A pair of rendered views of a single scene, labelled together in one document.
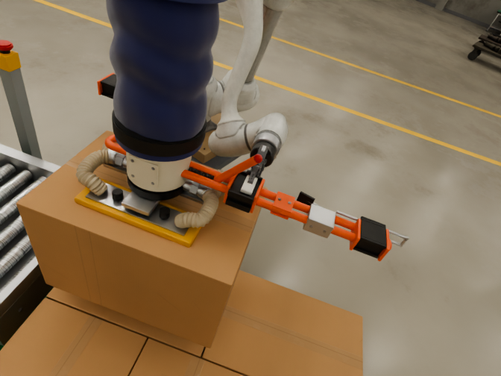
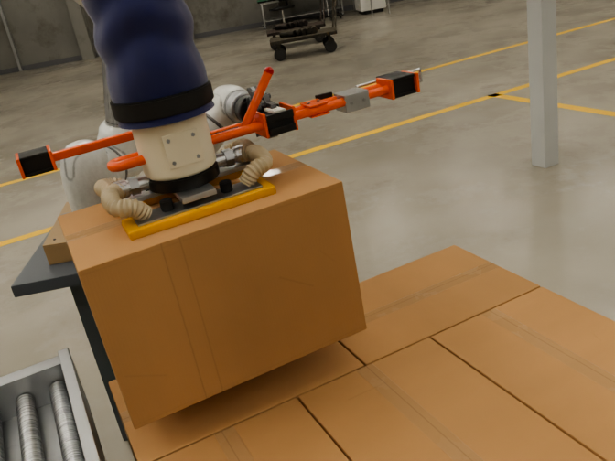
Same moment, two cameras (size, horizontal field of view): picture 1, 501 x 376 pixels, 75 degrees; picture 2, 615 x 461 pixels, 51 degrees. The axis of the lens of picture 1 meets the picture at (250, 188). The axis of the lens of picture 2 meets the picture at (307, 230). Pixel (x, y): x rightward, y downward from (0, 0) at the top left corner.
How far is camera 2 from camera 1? 104 cm
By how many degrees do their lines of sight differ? 28
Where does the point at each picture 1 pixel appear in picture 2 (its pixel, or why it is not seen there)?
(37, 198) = (91, 259)
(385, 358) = not seen: hidden behind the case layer
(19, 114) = not seen: outside the picture
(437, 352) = (548, 278)
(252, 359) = (409, 330)
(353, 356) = (482, 266)
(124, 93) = (142, 56)
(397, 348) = not seen: hidden behind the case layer
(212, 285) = (326, 199)
